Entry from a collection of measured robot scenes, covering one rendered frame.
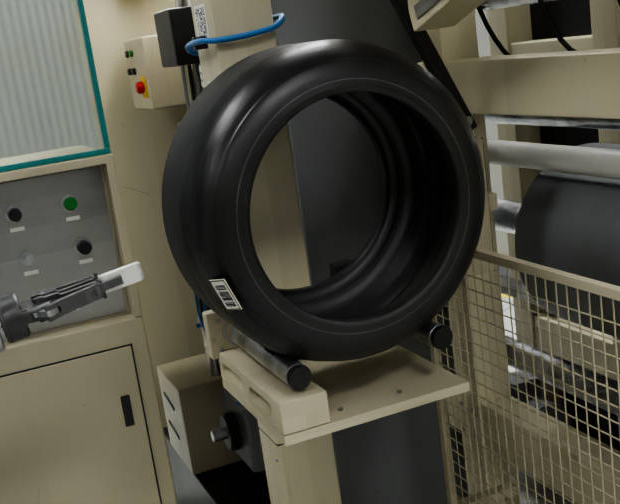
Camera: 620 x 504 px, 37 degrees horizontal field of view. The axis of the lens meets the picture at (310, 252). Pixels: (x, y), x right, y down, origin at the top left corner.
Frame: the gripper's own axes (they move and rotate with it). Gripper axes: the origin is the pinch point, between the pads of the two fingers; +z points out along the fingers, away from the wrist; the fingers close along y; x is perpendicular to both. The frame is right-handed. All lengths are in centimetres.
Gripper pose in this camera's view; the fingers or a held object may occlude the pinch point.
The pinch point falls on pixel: (121, 277)
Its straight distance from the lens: 156.8
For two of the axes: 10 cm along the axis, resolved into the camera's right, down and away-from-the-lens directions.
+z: 8.9, -3.4, 3.1
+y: -3.8, -1.6, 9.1
